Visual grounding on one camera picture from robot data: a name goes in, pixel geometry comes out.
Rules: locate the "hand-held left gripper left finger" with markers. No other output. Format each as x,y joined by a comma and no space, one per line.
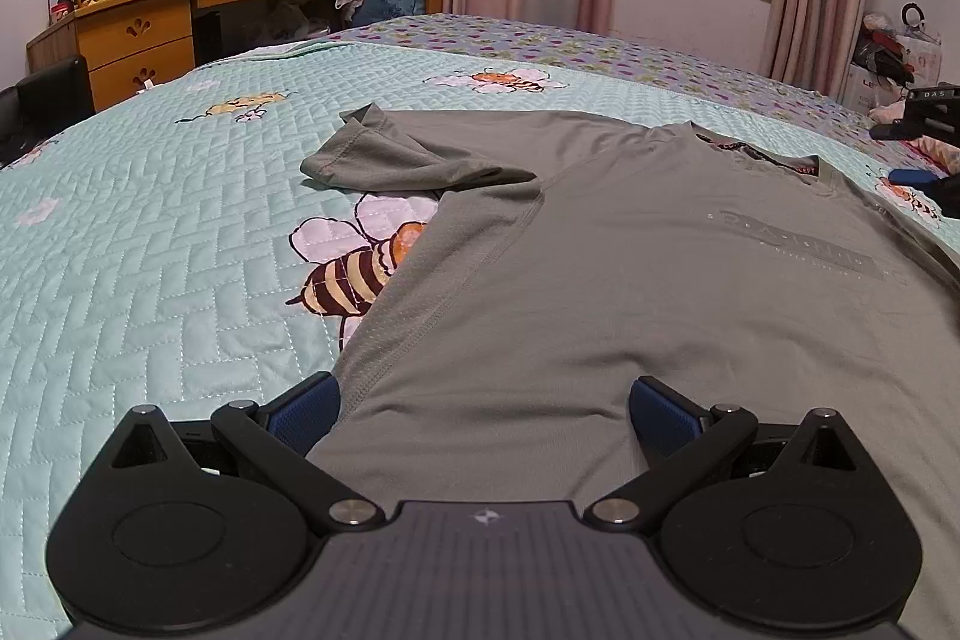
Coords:
307,415

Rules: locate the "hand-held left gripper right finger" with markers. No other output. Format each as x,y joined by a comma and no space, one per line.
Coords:
660,419

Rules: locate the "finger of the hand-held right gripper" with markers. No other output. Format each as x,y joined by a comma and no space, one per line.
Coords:
911,177
891,132

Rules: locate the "grey t-shirt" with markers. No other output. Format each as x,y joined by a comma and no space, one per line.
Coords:
637,280

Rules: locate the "pink floral duvet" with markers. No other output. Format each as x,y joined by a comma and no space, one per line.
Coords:
945,153

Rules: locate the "white plastic bag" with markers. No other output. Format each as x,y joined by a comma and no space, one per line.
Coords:
919,55

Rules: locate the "bee-print quilted bedspread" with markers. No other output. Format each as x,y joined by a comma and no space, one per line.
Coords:
150,250

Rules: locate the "wooden desk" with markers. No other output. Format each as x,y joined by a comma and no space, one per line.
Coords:
127,55

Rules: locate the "black chair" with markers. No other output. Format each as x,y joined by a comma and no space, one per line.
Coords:
52,93

